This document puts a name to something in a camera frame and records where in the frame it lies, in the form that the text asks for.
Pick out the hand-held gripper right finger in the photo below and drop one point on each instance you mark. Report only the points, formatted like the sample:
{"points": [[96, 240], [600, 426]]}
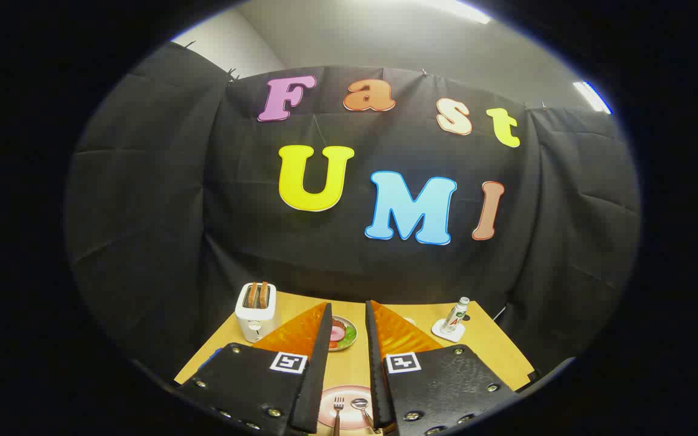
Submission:
{"points": [[376, 375]]}

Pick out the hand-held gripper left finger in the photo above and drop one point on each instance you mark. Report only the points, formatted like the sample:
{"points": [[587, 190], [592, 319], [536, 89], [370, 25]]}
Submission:
{"points": [[319, 375]]}

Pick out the white food plate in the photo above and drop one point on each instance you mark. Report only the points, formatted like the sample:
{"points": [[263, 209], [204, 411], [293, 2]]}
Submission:
{"points": [[349, 346]]}

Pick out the pink ham slice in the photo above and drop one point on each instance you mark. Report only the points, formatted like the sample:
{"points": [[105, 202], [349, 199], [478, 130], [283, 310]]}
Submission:
{"points": [[337, 334]]}

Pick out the green lettuce leaf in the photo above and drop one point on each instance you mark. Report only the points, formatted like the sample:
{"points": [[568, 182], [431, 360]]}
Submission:
{"points": [[349, 334]]}

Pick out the pink plate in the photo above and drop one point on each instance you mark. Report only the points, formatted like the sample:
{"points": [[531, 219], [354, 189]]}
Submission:
{"points": [[349, 418]]}

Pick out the white toaster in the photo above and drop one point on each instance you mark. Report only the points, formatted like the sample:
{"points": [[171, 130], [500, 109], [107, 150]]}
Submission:
{"points": [[256, 324]]}

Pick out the white square coaster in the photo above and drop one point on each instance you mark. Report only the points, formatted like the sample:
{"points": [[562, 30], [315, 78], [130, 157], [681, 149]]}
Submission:
{"points": [[449, 335]]}

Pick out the brown toast slice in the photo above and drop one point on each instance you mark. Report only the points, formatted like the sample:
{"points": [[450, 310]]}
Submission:
{"points": [[263, 293], [252, 295]]}

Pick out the white drink bottle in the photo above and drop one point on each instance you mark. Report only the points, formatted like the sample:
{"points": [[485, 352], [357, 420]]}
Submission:
{"points": [[454, 315]]}

